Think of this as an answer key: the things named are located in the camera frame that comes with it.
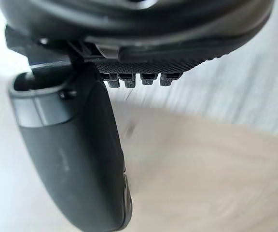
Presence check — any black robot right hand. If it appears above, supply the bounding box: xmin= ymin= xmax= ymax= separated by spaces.
xmin=0 ymin=0 xmax=275 ymax=232

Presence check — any wooden cabinet shelf board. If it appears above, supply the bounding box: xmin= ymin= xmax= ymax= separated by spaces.
xmin=110 ymin=100 xmax=278 ymax=232

